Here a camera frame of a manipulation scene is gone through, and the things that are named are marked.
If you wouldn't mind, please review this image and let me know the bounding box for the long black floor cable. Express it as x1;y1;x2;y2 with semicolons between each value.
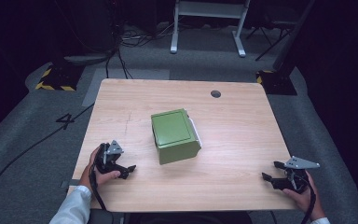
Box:
0;103;95;218

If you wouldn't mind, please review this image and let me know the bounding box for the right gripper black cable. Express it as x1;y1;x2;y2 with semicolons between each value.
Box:
300;181;318;224

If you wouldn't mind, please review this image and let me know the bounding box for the person's left hand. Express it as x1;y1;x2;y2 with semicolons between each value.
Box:
79;146;122;192

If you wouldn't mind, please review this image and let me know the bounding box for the black tripod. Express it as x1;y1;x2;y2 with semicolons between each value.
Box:
246;21;294;62

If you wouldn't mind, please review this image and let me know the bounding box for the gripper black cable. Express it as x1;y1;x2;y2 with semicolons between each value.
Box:
88;166;107;213
300;181;318;224

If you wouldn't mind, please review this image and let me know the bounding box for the dark slanted stand post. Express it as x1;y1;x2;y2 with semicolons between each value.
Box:
272;0;317;73

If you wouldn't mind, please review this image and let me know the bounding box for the white metal desk frame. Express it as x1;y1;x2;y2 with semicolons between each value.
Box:
170;0;252;58

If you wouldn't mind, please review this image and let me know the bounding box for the person's right hand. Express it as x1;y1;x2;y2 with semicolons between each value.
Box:
282;169;327;222

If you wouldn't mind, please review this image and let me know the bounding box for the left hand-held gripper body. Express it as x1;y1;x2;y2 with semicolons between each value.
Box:
94;139;125;175

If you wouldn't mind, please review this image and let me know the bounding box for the grey round stand base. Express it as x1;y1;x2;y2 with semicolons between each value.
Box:
62;52;110;67

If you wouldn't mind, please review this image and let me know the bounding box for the bundle of floor cables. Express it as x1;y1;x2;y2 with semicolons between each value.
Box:
104;21;176;80

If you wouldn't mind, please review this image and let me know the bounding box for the green metal box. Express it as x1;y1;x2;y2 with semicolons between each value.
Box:
150;107;203;165

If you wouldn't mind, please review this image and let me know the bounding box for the black yellow striped base plate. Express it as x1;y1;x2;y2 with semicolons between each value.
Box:
255;69;298;96
34;63;86;92

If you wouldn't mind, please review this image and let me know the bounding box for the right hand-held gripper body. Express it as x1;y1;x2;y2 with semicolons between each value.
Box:
274;155;321;195

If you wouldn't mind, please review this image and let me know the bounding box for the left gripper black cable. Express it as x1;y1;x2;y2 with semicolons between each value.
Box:
88;166;107;213

